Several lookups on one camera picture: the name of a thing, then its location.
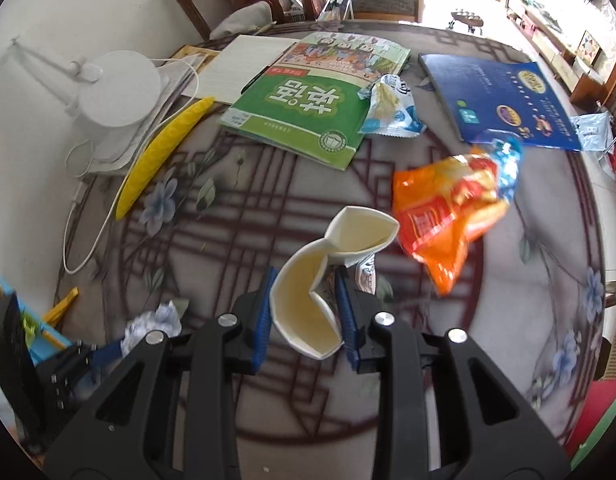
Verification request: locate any yellow curved plastic strip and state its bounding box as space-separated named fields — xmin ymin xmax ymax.
xmin=115 ymin=96 xmax=215 ymax=221

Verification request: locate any orange snack bag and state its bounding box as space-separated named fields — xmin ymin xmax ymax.
xmin=392 ymin=135 xmax=523 ymax=297

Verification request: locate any blue book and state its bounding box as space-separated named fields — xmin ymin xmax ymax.
xmin=418 ymin=52 xmax=583 ymax=152

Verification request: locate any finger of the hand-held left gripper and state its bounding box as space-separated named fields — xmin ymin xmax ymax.
xmin=48 ymin=341 xmax=126 ymax=411

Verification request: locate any blue plastic box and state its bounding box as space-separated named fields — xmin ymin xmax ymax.
xmin=0 ymin=275 xmax=74 ymax=366

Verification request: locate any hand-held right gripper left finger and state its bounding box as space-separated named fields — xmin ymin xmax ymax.
xmin=43 ymin=266 xmax=279 ymax=480

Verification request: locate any low white television console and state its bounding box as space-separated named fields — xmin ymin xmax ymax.
xmin=508 ymin=0 xmax=608 ymax=96

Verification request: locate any yellow clothespin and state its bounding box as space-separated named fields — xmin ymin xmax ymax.
xmin=42 ymin=286 xmax=80 ymax=326

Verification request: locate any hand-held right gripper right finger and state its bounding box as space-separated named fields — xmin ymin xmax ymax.
xmin=334 ymin=265 xmax=571 ymax=480

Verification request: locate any black pen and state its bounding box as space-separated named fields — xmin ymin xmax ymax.
xmin=240 ymin=66 xmax=269 ymax=93

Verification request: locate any white chair cushion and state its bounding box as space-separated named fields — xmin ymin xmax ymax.
xmin=210 ymin=1 xmax=273 ymax=40

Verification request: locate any paper ball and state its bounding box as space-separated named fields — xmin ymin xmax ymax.
xmin=122 ymin=300 xmax=189 ymax=356

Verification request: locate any small blue foil packet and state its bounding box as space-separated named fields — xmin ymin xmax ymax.
xmin=570 ymin=112 xmax=616 ymax=153

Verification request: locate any green textbook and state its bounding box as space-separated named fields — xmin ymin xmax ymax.
xmin=219 ymin=31 xmax=411 ymax=172

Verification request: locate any framed colourful picture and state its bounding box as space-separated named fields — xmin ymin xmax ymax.
xmin=578 ymin=30 xmax=602 ymax=66

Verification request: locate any white paper cup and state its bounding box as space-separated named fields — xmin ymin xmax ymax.
xmin=269 ymin=206 xmax=399 ymax=361

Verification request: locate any yellow brown booklet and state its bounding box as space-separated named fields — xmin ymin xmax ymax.
xmin=170 ymin=45 xmax=221 ymax=71

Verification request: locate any white desk lamp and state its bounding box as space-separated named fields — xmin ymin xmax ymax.
xmin=8 ymin=37 xmax=161 ymax=128

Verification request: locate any blue white snack wrapper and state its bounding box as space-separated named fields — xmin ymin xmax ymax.
xmin=357 ymin=74 xmax=427 ymax=138

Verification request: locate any white lined notebook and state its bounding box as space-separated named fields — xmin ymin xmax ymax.
xmin=180 ymin=35 xmax=299 ymax=106

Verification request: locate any white cable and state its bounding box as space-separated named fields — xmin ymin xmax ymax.
xmin=63 ymin=55 xmax=209 ymax=276

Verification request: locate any red flat object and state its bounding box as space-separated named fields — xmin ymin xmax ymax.
xmin=562 ymin=377 xmax=616 ymax=461

